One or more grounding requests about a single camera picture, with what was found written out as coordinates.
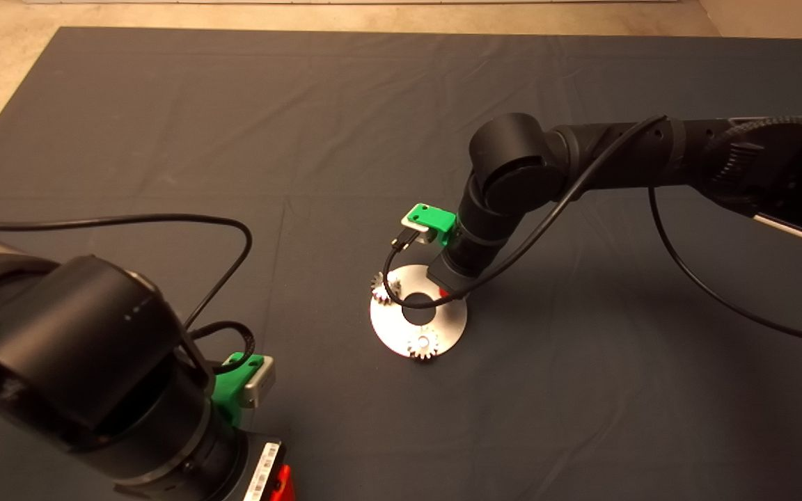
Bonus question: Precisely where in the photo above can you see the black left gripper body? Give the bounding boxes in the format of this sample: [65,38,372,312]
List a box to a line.
[116,438,285,501]

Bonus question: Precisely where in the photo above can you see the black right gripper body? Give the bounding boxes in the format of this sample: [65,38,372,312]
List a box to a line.
[427,259,477,299]

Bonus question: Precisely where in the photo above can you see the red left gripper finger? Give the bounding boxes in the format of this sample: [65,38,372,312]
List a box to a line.
[269,465,297,501]

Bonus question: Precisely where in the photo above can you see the small steel planetary gear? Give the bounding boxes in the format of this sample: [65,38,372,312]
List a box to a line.
[370,270,402,305]
[407,333,441,361]

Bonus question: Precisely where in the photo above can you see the round metal carrier plate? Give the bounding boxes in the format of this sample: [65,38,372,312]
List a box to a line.
[369,264,469,360]

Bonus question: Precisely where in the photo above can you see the dark grey table cloth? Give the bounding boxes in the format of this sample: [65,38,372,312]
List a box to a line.
[0,28,802,501]

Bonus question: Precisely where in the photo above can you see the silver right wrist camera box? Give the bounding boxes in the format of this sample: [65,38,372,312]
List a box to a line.
[401,212,440,244]

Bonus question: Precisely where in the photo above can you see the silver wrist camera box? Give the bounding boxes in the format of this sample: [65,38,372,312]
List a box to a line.
[401,212,440,244]
[242,356,276,408]

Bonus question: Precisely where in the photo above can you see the black right camera cable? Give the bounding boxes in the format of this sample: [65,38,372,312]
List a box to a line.
[382,115,802,349]

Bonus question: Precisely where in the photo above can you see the green right camera mount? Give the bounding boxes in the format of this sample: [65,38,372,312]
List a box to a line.
[407,203,457,246]

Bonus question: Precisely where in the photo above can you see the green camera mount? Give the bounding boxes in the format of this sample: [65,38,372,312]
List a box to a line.
[407,203,457,246]
[212,352,264,427]

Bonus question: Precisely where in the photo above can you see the green left camera mount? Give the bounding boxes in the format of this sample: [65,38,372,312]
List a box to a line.
[212,352,264,427]

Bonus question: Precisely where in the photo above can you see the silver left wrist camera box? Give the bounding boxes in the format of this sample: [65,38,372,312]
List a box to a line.
[242,356,276,408]

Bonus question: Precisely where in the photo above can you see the thin black left camera cable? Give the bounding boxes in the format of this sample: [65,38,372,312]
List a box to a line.
[0,214,257,373]

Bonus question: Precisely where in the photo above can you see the thick braided black arm cable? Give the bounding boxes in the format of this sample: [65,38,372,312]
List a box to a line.
[718,116,802,150]

